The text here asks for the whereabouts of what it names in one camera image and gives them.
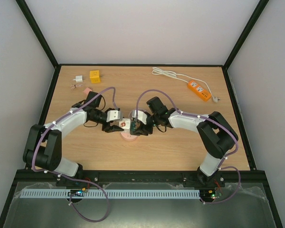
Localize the green printed cube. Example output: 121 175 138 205
130 120 141 136

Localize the white printed cube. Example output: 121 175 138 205
119 118 131 133

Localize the pink round socket hub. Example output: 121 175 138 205
120 132 138 142

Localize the pink small block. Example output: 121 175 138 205
83 87 93 95

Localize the yellow cube socket adapter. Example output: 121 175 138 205
89 70 101 84

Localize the white usb charger plug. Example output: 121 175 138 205
73 75 83 83

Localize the white power strip cord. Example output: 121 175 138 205
152 66 221 104

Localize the orange power strip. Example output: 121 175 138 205
187 80 211 102

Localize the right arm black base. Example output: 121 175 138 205
197 172 225 204

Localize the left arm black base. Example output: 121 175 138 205
56 171 99 203

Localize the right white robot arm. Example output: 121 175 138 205
130 97 238 186

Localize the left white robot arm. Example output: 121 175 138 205
23 92 123 177

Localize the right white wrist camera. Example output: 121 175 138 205
130 109 148 125

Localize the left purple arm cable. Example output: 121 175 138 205
31 86 116 222

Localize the grey slotted cable duct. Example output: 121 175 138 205
20 189 200 200

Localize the black aluminium frame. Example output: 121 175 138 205
0 0 283 228

